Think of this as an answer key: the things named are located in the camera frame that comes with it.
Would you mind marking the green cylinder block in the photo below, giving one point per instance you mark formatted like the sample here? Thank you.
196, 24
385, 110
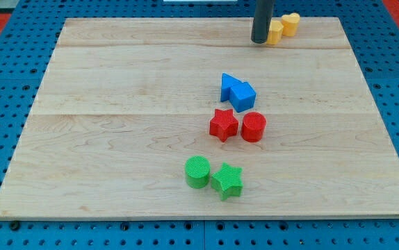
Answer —
197, 170

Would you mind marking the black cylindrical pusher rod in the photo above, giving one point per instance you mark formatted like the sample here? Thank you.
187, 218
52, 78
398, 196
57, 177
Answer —
261, 20

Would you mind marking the yellow heart block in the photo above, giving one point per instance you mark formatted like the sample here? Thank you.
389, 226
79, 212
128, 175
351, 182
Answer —
290, 23

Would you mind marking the blue cube block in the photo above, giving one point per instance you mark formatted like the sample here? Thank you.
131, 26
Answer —
242, 97

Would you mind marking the red cylinder block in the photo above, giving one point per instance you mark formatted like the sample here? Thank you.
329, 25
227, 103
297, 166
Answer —
253, 126

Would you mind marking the blue triangular prism block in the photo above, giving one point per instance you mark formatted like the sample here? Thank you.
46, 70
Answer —
227, 81

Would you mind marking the green star block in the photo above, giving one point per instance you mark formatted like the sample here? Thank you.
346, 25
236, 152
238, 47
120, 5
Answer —
227, 181

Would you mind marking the light wooden board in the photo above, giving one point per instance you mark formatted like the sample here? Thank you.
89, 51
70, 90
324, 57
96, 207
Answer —
125, 102

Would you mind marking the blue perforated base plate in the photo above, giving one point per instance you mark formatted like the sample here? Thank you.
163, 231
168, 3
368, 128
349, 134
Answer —
26, 43

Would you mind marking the red star block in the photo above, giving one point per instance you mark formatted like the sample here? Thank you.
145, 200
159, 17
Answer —
223, 124

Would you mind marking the yellow hexagon block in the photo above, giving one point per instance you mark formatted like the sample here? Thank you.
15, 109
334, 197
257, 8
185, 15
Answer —
275, 32

